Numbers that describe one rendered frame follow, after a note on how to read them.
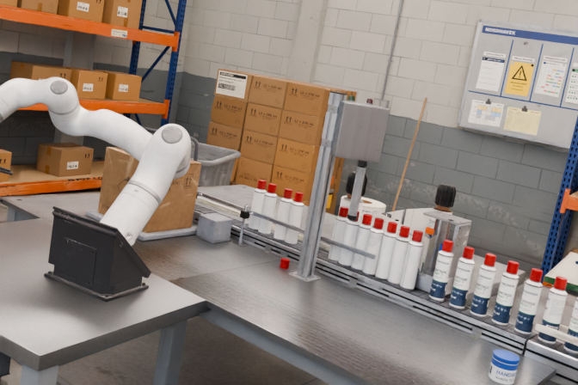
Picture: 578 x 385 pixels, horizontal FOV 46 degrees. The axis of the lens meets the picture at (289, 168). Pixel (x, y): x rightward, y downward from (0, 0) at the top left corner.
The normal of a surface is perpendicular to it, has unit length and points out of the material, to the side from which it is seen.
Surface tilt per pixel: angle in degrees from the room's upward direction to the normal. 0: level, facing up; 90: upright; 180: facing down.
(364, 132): 90
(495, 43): 90
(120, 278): 90
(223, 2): 90
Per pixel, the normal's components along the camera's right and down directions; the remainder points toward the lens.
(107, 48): 0.84, 0.22
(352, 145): 0.27, 0.20
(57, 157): -0.47, 0.06
